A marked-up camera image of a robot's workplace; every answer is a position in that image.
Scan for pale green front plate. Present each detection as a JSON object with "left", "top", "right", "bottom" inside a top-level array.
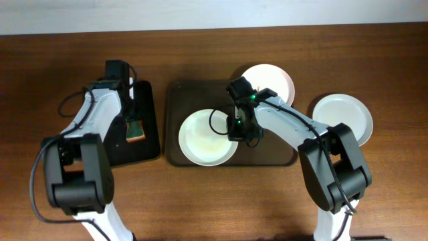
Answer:
[{"left": 312, "top": 94, "right": 374, "bottom": 146}]

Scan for white plate stained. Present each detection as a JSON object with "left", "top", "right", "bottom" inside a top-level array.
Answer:
[
  {"left": 242, "top": 64, "right": 296, "bottom": 106},
  {"left": 178, "top": 109, "right": 238, "bottom": 167}
]

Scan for brown serving tray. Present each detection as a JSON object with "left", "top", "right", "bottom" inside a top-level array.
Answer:
[{"left": 165, "top": 80, "right": 298, "bottom": 167}]

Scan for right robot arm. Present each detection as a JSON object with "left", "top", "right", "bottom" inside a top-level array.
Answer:
[{"left": 225, "top": 77, "right": 372, "bottom": 240}]

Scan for green and orange sponge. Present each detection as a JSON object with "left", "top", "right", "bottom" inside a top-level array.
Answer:
[{"left": 126, "top": 120, "right": 146, "bottom": 143}]

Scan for black plastic tray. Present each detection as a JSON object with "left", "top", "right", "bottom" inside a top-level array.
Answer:
[{"left": 103, "top": 81, "right": 161, "bottom": 167}]

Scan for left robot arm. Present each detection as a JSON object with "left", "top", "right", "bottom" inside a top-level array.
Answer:
[{"left": 35, "top": 60, "right": 145, "bottom": 240}]

